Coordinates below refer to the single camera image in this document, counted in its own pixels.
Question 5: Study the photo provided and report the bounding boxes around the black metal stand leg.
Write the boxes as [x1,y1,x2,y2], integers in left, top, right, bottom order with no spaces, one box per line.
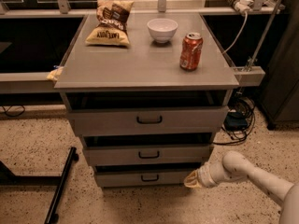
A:
[0,147,78,224]

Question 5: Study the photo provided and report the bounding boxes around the yellow brown chip bag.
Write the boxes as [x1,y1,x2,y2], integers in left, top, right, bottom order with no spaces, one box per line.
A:
[85,0,134,47]

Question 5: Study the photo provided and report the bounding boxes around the dark grey side cabinet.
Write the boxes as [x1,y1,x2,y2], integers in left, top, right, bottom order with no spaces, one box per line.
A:
[259,0,299,130]

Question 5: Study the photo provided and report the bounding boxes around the black floor cable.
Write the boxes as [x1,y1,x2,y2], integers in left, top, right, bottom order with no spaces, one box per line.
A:
[0,105,26,118]

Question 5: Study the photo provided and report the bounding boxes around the yellow tape piece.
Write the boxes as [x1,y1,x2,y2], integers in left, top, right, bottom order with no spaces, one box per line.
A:
[47,66,64,82]

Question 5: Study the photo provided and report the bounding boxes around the red soda can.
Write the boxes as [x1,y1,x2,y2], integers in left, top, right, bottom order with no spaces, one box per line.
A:
[179,33,203,71]

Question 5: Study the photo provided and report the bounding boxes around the white power strip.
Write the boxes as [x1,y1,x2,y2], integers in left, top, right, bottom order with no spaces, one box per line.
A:
[226,0,252,15]

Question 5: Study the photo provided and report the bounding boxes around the grey metal frame rail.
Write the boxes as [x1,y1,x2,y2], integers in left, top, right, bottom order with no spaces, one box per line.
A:
[0,66,265,94]

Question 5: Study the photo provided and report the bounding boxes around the grey drawer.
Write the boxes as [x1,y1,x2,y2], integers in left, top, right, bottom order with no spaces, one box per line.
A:
[83,144,213,166]
[67,106,228,136]
[94,169,192,188]

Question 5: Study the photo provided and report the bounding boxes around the grey top drawer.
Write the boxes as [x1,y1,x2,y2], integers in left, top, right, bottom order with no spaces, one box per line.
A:
[67,106,228,136]

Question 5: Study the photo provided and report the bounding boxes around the black cable bundle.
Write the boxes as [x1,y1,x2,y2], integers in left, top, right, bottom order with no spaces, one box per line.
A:
[213,96,256,147]

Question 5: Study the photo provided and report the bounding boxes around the grey drawer cabinet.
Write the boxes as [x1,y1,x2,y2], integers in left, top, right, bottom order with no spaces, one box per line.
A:
[55,12,239,176]

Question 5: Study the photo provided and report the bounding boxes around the white bowl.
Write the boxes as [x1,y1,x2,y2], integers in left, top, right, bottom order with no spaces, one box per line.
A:
[147,19,178,43]

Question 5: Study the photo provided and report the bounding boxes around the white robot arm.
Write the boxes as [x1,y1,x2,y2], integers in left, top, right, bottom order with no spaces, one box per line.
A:
[184,151,299,224]

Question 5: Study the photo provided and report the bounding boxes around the grey middle drawer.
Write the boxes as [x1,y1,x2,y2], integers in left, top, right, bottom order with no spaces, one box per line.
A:
[83,144,213,166]

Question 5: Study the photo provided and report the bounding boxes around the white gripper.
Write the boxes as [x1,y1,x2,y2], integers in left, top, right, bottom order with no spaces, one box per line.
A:
[184,162,223,189]

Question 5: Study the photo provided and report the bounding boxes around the white power cable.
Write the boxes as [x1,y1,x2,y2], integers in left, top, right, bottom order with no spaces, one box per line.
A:
[221,10,249,55]

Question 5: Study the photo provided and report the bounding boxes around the grey bottom drawer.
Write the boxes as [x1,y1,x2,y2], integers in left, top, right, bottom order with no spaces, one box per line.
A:
[94,169,192,188]

